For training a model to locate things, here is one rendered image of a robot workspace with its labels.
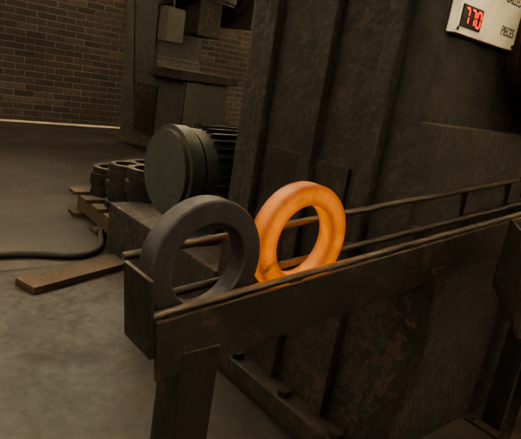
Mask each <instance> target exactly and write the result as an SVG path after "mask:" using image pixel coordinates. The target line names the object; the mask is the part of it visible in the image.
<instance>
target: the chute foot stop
mask: <svg viewBox="0 0 521 439"><path fill-rule="evenodd" d="M124 334H125V335H126V336H127V337H128V338H129V339H130V340H131V341H132V343H133V344H134V345H135V346H136V347H137V348H138V349H139V350H140V351H141V352H142V353H143V354H144V355H145V356H146V357H147V358H148V359H149V360H151V359H153V335H154V280H152V279H151V278H150V277H148V276H147V275H146V274H144V273H143V272H142V271H141V270H139V269H138V268H137V267H135V266H134V265H133V264H132V263H131V262H130V261H129V260H125V261H124Z"/></svg>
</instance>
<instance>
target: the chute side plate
mask: <svg viewBox="0 0 521 439"><path fill-rule="evenodd" d="M514 220H520V221H521V217H519V218H516V219H514ZM509 223H510V221H509V220H507V221H505V222H502V223H498V224H496V225H492V226H487V227H484V228H480V229H477V230H474V231H471V232H467V233H462V234H459V235H456V236H453V237H450V238H447V239H443V240H438V241H435V242H431V243H429V244H426V245H422V246H419V247H414V248H411V249H408V250H404V251H401V252H398V253H393V254H390V255H387V256H383V257H381V258H377V259H373V260H368V261H365V262H363V263H359V264H356V265H353V266H350V267H344V268H341V269H338V270H335V271H332V272H328V273H325V274H320V275H316V276H314V277H310V278H307V279H304V280H299V281H296V282H293V283H289V284H287V285H283V286H280V287H275V288H271V289H268V290H265V291H262V292H259V293H256V294H250V295H247V296H244V297H240V298H238V299H234V300H231V301H226V302H223V303H220V304H217V305H213V306H211V307H205V308H202V309H199V310H195V311H192V312H189V313H186V314H181V315H178V316H174V317H172V318H168V319H164V320H162V321H156V322H155V325H154V377H153V380H154V381H155V382H159V381H162V380H165V379H166V378H169V377H172V376H174V375H178V374H180V373H181V366H182V359H183V354H184V353H186V352H190V351H194V350H197V349H201V348H207V347H211V346H214V345H218V344H220V354H219V359H221V358H224V357H226V356H229V355H233V354H235V353H238V352H240V351H243V350H245V349H248V348H251V347H254V346H257V345H260V344H261V343H264V342H267V341H271V340H273V339H276V338H279V337H281V336H283V335H286V334H290V333H293V332H295V331H297V330H300V329H303V328H306V327H309V326H312V325H314V324H316V323H319V322H322V321H325V320H328V319H331V318H333V317H336V316H338V315H340V314H345V313H347V312H349V311H352V310H355V309H357V308H359V307H364V306H367V305H368V304H371V303H374V302H376V301H380V300H383V299H385V298H388V297H390V296H393V295H395V294H399V293H401V292H404V291H407V290H410V289H411V288H414V287H419V286H421V285H423V284H426V280H427V277H428V273H429V270H430V269H433V268H438V267H446V268H445V272H444V276H443V277H445V276H447V275H450V274H453V273H456V272H459V271H462V270H464V269H466V268H469V267H473V266H475V265H478V264H481V263H483V262H486V261H488V260H492V259H495V258H497V257H499V256H500V253H501V250H502V246H503V244H504V238H505V235H506V232H507V228H508V225H509Z"/></svg>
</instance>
